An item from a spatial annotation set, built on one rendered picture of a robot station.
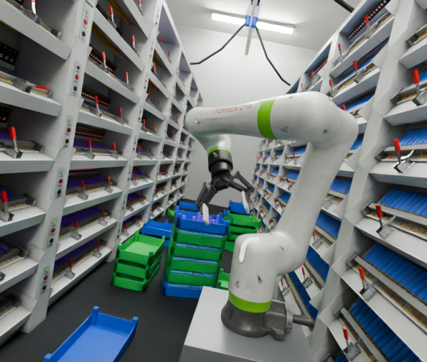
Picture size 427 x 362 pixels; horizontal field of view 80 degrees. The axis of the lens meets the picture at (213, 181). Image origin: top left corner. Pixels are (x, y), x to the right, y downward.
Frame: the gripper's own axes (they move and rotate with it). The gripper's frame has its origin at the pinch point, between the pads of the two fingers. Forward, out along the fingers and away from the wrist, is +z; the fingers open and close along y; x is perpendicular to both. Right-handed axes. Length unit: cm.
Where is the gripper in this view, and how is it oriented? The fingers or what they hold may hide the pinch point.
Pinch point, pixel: (225, 214)
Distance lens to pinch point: 80.6
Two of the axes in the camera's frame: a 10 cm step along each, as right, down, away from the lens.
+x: 3.9, 6.1, 6.8
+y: 9.2, -3.1, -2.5
